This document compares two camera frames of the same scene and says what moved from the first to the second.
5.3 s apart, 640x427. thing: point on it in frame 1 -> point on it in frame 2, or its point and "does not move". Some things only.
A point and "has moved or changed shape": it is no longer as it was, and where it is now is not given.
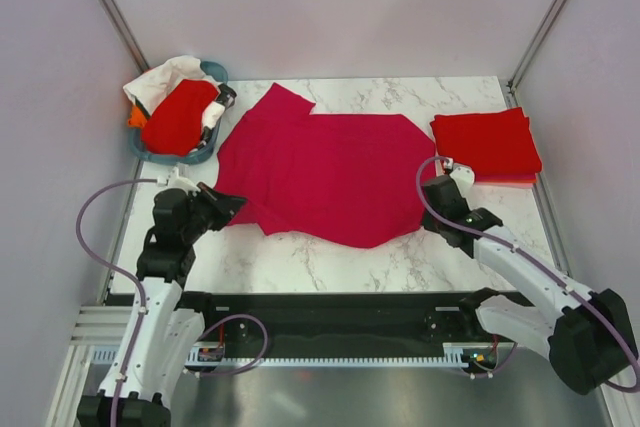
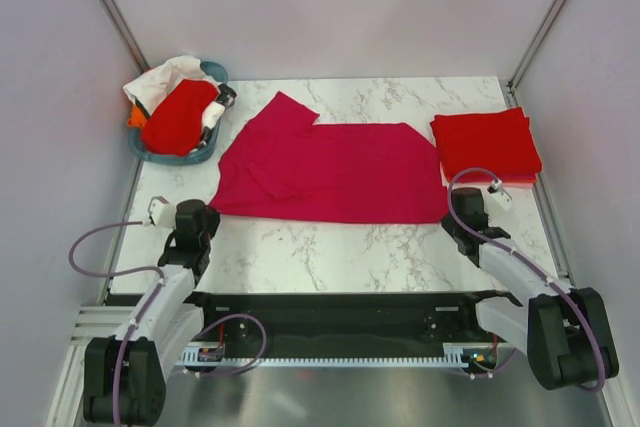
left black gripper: (229, 204) -> (212, 219)
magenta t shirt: (355, 180) has moved or changed shape
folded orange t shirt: (504, 179) does not move
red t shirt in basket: (174, 127) does not move
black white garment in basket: (213, 111) does not move
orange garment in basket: (137, 119) does not move
